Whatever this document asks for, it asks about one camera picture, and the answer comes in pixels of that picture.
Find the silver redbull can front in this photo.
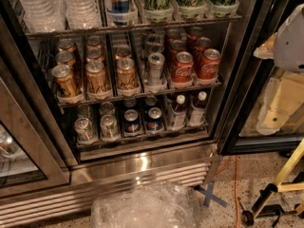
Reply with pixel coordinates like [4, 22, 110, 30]
[148, 52, 165, 86]

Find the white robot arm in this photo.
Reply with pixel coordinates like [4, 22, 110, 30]
[274, 4, 304, 73]

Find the pepsi can behind right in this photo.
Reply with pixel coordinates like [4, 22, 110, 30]
[144, 96, 158, 109]

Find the blue pepsi can front right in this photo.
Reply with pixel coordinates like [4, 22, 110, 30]
[146, 107, 162, 131]

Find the blue pepsi can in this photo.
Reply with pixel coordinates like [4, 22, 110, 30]
[146, 107, 162, 131]
[123, 109, 141, 134]

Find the pepsi can behind left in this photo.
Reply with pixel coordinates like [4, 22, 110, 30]
[123, 98, 137, 110]

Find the blue pepsi can front left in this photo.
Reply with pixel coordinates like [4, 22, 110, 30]
[123, 109, 141, 134]

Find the gold can front right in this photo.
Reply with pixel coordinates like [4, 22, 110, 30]
[116, 58, 139, 90]

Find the gold can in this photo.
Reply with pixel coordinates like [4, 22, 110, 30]
[57, 38, 77, 52]
[85, 35, 105, 49]
[114, 45, 132, 60]
[85, 61, 110, 94]
[51, 65, 81, 98]
[116, 58, 139, 90]
[55, 50, 76, 69]
[85, 48, 105, 62]

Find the red coke can front left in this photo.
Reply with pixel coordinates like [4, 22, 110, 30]
[171, 51, 194, 83]

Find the red coke can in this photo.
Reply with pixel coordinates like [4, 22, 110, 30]
[197, 48, 221, 80]
[163, 28, 181, 47]
[194, 36, 212, 67]
[186, 27, 204, 48]
[168, 40, 186, 67]
[171, 51, 194, 83]

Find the white green can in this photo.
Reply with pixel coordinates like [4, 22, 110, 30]
[74, 118, 94, 141]
[100, 114, 119, 138]

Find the stainless steel fridge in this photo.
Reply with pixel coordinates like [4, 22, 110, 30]
[0, 0, 279, 228]

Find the gold can front middle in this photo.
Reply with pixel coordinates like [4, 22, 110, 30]
[85, 61, 110, 94]

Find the silver redbull can behind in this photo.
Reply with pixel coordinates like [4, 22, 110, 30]
[144, 33, 163, 57]

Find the red coke can middle left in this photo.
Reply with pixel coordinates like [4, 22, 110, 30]
[168, 40, 186, 67]

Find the red coke can front right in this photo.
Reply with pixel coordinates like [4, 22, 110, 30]
[197, 48, 221, 80]

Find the can behind bottom left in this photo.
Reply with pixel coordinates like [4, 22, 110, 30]
[77, 104, 93, 120]

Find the white green can bottom left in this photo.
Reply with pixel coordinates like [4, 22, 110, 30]
[74, 118, 94, 141]

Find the red coke can back left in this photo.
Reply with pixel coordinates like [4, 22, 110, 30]
[163, 28, 181, 47]

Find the red coke can middle right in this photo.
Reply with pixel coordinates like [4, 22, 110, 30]
[194, 36, 212, 67]

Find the red coke can back right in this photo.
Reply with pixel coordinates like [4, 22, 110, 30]
[186, 27, 204, 48]

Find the gold can back middle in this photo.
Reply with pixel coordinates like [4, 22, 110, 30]
[85, 35, 105, 49]

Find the gold can front left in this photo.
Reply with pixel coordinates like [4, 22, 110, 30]
[51, 65, 81, 98]

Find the gold can back left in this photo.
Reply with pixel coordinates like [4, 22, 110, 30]
[57, 38, 77, 52]

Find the fridge glass door right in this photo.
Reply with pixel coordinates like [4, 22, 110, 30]
[217, 0, 303, 155]

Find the fridge glass door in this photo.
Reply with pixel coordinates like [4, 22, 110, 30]
[217, 0, 303, 155]
[0, 59, 70, 199]

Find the blue silver redbull can top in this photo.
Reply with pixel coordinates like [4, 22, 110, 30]
[104, 0, 131, 27]

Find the fridge glass door left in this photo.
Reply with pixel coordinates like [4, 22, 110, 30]
[0, 59, 70, 199]

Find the dark bottle white cap left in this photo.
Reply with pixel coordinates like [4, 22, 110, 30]
[167, 94, 186, 130]

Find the dark bottle white cap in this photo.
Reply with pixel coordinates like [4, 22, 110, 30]
[167, 94, 186, 130]
[188, 91, 207, 126]

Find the dark bottle white cap right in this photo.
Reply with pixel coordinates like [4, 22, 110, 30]
[188, 91, 207, 126]

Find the clear plastic wrap bundle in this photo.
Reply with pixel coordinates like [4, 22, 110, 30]
[91, 182, 200, 228]

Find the blue tape cross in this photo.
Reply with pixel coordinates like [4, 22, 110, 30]
[195, 181, 227, 208]

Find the clear water bottle right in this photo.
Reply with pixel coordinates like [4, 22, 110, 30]
[65, 0, 102, 29]

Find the clear water bottle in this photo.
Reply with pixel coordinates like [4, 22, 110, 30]
[65, 0, 102, 29]
[19, 0, 66, 33]

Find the clear water bottle left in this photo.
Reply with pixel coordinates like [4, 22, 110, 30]
[19, 0, 66, 33]

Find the yellow black stand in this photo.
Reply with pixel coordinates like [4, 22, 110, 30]
[241, 139, 304, 227]

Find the orange cable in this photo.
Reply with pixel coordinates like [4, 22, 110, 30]
[215, 155, 241, 228]

